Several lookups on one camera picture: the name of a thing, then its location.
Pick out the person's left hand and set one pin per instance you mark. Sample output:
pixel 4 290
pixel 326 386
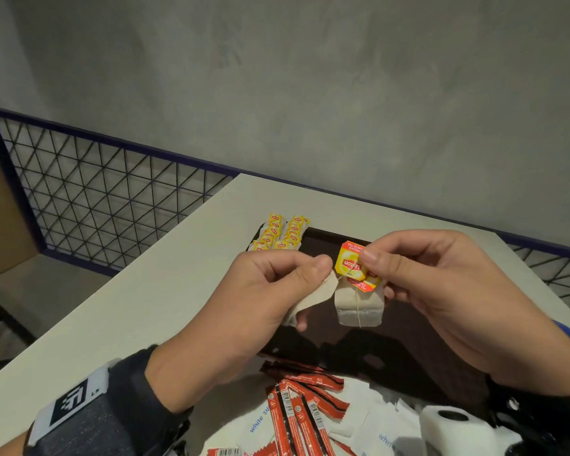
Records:
pixel 237 318

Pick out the person's right hand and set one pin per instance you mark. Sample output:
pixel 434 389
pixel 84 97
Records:
pixel 465 303

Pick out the black left wrist band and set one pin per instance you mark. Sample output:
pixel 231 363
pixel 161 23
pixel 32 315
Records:
pixel 123 413

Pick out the brown plastic tray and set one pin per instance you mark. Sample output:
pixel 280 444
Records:
pixel 408 346

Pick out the person's left forearm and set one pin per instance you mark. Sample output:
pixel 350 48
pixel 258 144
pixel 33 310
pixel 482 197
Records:
pixel 9 446

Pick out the black metal table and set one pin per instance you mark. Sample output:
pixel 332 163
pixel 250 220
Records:
pixel 5 322

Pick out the red Nescafe coffee sachets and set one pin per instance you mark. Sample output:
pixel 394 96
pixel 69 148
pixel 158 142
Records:
pixel 304 413

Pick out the cardboard box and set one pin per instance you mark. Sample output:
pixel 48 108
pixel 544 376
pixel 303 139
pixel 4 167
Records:
pixel 5 223

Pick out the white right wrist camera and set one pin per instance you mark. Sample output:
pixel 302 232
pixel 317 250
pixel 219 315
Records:
pixel 461 432

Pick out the white sugar sachets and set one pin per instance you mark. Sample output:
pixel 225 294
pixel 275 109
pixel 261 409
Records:
pixel 380 422

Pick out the white tea bag yellow tag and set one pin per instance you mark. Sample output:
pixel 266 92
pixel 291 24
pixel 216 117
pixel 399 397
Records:
pixel 349 261
pixel 358 303

